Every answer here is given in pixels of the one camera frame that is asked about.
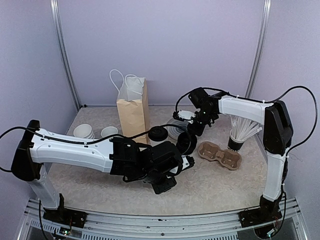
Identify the cardboard cup carrier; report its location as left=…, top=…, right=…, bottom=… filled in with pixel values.
left=197, top=141, right=242, bottom=171

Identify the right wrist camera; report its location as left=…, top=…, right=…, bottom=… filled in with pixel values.
left=172, top=110, right=196, bottom=124

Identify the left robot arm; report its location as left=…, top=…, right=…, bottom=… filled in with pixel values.
left=11, top=120, right=195, bottom=223

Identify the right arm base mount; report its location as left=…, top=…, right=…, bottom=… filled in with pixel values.
left=238, top=193, right=283, bottom=228

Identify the right aluminium frame post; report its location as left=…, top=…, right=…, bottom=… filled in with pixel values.
left=245, top=0, right=272, bottom=98

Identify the aluminium frame post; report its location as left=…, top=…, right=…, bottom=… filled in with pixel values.
left=50, top=0, right=82, bottom=111
left=245, top=0, right=272, bottom=98

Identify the black cup of straws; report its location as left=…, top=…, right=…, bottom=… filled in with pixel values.
left=228, top=115, right=262, bottom=152

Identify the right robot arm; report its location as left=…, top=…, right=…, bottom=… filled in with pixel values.
left=178, top=87, right=294, bottom=202

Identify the brown paper bag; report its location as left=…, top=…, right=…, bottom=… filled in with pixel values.
left=109, top=69, right=150, bottom=137

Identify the blue ceramic mug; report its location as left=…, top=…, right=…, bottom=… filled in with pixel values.
left=100, top=126, right=118, bottom=138

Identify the black lid stack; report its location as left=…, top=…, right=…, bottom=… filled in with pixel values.
left=176, top=132, right=198, bottom=155

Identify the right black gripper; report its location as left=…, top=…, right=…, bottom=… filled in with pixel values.
left=187, top=108, right=216, bottom=136

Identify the white paper cup stack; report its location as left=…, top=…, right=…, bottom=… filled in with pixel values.
left=73, top=123, right=95, bottom=139

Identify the left aluminium frame post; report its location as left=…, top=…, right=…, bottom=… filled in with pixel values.
left=50, top=0, right=82, bottom=111

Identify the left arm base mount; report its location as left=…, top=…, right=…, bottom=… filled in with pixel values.
left=43, top=193, right=88, bottom=229

